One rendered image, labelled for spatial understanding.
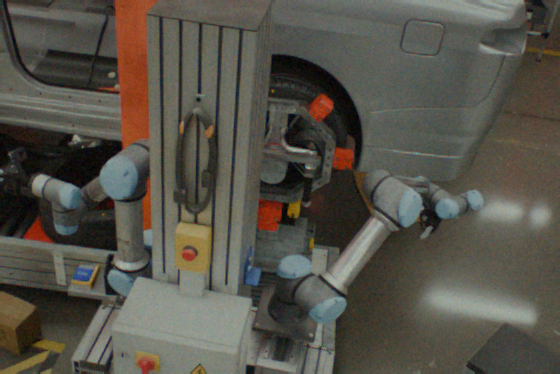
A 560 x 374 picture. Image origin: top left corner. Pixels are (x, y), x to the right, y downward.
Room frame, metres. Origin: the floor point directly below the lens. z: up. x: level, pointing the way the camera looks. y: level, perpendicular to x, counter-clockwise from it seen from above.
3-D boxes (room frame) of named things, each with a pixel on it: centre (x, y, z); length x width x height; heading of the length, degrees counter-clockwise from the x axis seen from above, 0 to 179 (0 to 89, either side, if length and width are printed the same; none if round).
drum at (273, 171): (2.67, 0.02, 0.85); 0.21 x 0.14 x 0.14; 178
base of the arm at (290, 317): (1.76, -0.09, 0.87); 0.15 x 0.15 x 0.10
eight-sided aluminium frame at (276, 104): (2.74, 0.02, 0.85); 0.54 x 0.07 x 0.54; 88
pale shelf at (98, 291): (2.17, 0.62, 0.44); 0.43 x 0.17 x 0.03; 88
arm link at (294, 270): (1.76, -0.10, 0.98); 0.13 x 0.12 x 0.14; 43
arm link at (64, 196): (1.79, 0.69, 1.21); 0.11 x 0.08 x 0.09; 69
